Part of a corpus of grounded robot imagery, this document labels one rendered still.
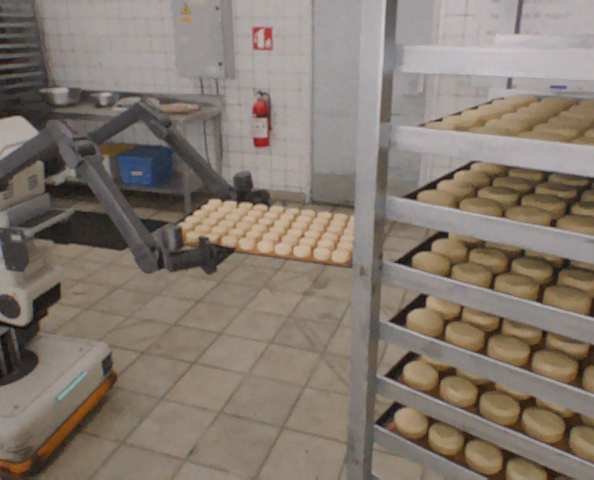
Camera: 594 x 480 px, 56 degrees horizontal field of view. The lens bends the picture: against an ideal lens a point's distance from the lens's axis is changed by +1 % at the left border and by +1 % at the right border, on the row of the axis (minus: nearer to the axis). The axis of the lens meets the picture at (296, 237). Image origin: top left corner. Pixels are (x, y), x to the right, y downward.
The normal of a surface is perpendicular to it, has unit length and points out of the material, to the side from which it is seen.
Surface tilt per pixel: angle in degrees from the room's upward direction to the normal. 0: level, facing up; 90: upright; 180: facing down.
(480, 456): 0
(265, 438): 0
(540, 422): 0
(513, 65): 90
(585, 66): 90
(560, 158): 90
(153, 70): 90
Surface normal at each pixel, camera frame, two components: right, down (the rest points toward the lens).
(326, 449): 0.00, -0.93
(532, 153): -0.61, 0.29
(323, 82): -0.33, 0.35
